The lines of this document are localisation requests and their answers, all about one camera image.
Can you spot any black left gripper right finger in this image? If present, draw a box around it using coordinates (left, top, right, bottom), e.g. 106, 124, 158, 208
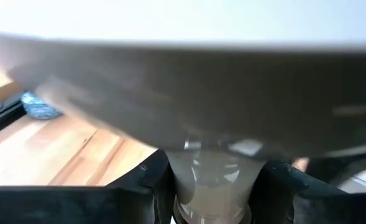
250, 160, 366, 224

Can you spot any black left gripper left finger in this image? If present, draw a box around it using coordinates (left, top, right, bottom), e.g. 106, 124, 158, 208
0, 149, 176, 224

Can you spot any white floodlight bulb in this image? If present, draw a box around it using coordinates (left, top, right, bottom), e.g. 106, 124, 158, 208
0, 29, 366, 224

